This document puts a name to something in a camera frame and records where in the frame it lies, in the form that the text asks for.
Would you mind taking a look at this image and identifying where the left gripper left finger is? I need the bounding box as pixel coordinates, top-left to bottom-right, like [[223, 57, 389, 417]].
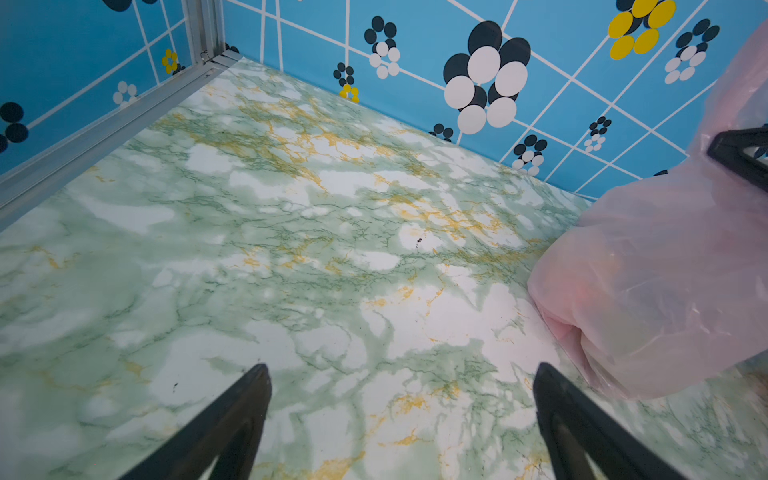
[[123, 364, 272, 479]]

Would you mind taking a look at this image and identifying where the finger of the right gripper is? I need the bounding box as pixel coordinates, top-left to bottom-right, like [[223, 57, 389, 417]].
[[707, 124, 767, 192]]

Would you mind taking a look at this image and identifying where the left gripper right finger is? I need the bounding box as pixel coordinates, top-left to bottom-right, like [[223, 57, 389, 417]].
[[533, 363, 682, 479]]

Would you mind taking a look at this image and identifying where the left floor aluminium rail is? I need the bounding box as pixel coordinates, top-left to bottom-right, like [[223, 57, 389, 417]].
[[1, 49, 243, 229]]

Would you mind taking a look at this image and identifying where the left aluminium corner post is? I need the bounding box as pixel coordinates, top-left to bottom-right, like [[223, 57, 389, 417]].
[[181, 0, 225, 65]]

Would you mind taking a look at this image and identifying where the pink translucent plastic bag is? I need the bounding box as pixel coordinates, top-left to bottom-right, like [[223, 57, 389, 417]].
[[527, 27, 767, 399]]

